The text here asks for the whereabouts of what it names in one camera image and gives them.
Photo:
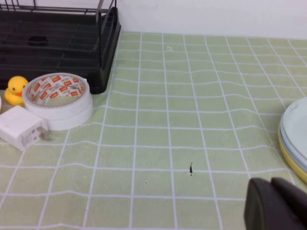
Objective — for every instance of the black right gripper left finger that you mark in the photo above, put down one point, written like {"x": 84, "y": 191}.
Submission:
{"x": 263, "y": 210}

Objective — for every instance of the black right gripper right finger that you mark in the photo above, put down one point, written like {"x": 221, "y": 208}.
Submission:
{"x": 295, "y": 198}

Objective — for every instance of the white power adapter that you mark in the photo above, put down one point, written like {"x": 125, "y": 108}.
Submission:
{"x": 16, "y": 127}

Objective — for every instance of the yellow plate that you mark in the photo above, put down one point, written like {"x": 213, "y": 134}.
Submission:
{"x": 291, "y": 159}

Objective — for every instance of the green checkered tablecloth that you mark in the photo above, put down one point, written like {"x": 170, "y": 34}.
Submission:
{"x": 168, "y": 131}

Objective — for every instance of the white tape roll red print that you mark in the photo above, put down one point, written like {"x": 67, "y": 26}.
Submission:
{"x": 72, "y": 123}
{"x": 57, "y": 111}

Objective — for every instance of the yellow rubber duck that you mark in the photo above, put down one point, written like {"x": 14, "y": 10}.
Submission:
{"x": 15, "y": 86}

